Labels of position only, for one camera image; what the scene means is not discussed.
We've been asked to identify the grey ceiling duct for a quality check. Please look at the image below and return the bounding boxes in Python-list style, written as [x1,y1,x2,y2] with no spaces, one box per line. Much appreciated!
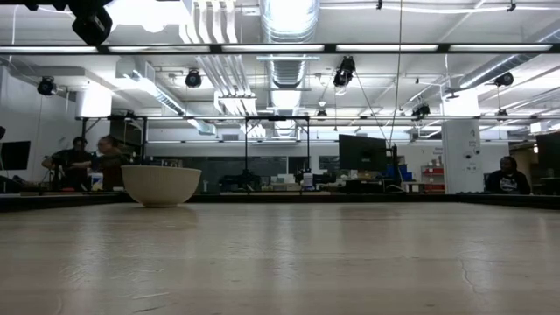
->
[454,30,560,91]

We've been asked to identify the white ribbed bowl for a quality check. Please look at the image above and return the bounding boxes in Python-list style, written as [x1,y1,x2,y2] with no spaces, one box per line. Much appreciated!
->
[120,164,203,208]

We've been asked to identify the black background station frame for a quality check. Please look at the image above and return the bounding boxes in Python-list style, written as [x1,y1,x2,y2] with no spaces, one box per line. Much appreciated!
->
[77,114,312,193]

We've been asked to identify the red shelf cart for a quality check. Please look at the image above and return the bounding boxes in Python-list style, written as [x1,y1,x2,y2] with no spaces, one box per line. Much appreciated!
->
[419,164,445,193]

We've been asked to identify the thin hanging cable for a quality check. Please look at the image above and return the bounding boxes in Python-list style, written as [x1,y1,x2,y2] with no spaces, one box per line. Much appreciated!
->
[387,0,404,149]

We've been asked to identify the large black monitor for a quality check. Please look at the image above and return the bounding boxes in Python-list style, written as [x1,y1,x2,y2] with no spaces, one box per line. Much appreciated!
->
[338,133,389,173]

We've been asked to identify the silver round ceiling duct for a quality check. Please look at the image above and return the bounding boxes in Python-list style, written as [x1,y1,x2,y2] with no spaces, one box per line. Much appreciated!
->
[257,0,321,91]

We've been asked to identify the white square column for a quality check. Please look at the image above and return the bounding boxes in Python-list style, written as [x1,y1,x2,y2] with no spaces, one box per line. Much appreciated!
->
[440,119,485,195]

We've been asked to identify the person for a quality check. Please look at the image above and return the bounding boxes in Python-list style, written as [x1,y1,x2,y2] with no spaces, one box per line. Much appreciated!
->
[94,134,131,192]
[483,155,533,195]
[41,136,95,192]

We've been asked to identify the blue storage bins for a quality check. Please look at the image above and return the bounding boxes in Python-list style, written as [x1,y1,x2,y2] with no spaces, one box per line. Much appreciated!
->
[384,163,415,182]

